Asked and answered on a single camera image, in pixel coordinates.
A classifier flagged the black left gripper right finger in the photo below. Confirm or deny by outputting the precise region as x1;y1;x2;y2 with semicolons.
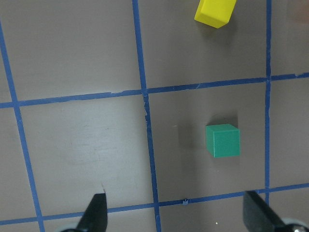
243;191;286;232

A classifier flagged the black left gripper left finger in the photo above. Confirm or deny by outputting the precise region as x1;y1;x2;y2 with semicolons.
76;193;108;232

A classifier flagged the green wooden block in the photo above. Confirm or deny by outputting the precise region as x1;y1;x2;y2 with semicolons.
205;124;240;158

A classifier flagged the yellow wooden block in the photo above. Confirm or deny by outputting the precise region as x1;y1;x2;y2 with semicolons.
194;0;237;29

